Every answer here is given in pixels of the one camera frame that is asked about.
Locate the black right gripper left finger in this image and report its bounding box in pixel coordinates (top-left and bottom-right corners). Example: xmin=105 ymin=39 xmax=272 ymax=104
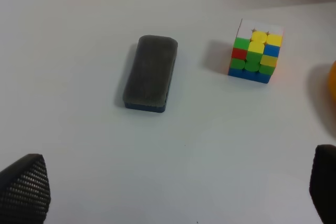
xmin=1 ymin=154 xmax=51 ymax=223

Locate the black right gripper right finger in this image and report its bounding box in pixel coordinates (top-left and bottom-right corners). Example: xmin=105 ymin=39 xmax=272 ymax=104
xmin=309 ymin=144 xmax=335 ymax=224

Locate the yellow mango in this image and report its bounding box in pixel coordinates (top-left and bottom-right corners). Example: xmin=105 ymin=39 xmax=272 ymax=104
xmin=328 ymin=61 xmax=336 ymax=101

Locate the colourful puzzle cube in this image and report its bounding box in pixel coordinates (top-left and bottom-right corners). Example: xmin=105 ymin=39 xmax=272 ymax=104
xmin=228 ymin=19 xmax=284 ymax=84

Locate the grey blue board eraser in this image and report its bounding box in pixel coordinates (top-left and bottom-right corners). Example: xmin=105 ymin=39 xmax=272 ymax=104
xmin=122 ymin=35 xmax=178 ymax=113

